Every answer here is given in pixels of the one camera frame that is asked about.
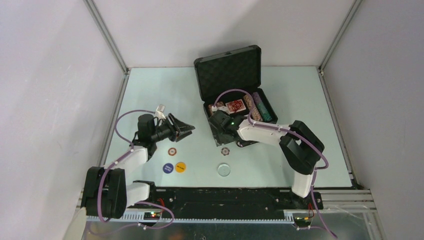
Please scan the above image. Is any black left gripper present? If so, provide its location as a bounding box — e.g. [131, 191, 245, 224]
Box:
[150, 113, 194, 143]

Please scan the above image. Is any white red poker chip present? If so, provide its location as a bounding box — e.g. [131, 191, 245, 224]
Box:
[221, 147, 230, 156]

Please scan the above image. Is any black poker case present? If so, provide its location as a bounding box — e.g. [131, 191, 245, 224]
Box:
[194, 45, 278, 147]

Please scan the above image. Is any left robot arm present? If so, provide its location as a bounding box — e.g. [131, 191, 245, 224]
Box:
[81, 110, 195, 222]

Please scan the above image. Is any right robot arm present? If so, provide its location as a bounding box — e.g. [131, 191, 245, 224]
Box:
[208, 110, 329, 209]

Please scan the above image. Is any red dice set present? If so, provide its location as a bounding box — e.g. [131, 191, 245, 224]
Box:
[225, 99, 247, 114]

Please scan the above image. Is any blue orange chip stack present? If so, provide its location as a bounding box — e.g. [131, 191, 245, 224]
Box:
[216, 101, 228, 111]

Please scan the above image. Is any orange poker chip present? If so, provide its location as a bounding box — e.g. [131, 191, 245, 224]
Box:
[167, 147, 177, 156]

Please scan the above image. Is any pink brown chip stack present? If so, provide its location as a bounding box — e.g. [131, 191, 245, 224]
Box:
[243, 94, 264, 122]

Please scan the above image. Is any yellow big blind button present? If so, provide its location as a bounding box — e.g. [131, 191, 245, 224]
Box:
[175, 162, 187, 173]

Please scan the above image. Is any blue small blind button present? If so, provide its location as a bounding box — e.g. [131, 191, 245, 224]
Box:
[162, 163, 174, 174]

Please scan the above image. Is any clear dealer button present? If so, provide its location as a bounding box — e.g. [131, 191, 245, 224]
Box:
[217, 163, 231, 177]

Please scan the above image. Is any purple green chip stack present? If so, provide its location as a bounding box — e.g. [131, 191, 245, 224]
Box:
[252, 92, 272, 123]

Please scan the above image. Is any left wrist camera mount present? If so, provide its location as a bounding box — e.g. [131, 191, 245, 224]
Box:
[154, 104, 166, 120]

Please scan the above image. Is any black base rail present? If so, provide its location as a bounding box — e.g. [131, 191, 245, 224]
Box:
[147, 187, 324, 221]

